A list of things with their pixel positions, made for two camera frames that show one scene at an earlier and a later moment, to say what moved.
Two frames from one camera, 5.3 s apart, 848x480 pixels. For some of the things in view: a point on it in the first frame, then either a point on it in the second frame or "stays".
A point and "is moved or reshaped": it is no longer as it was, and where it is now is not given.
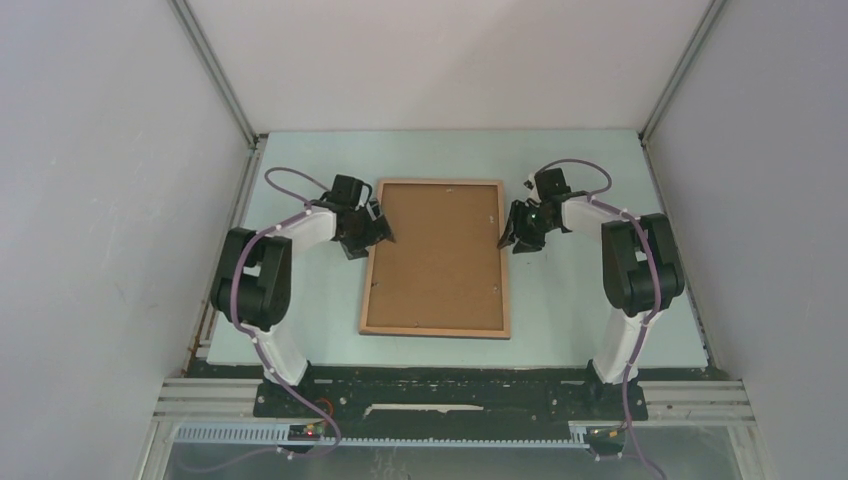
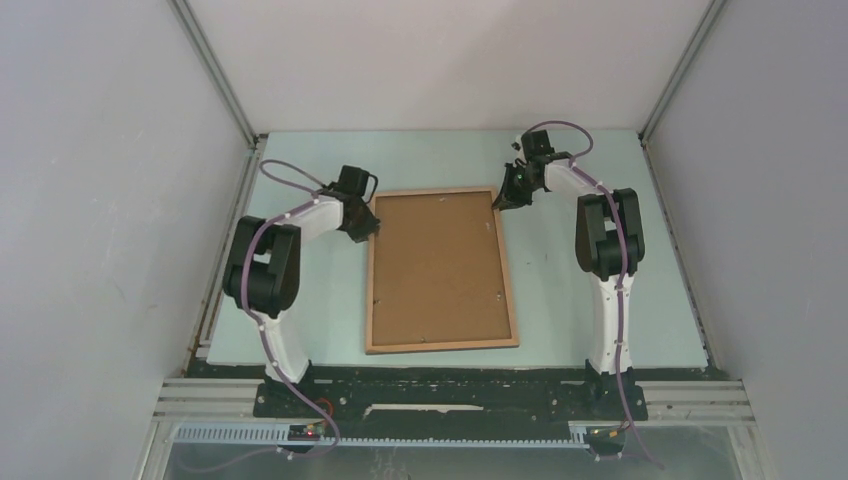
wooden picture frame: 444,275 is moved or reshaped
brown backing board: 444,269 is moved or reshaped
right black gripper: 524,245 → 510,198
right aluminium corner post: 711,13 stays
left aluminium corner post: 187,18 stays
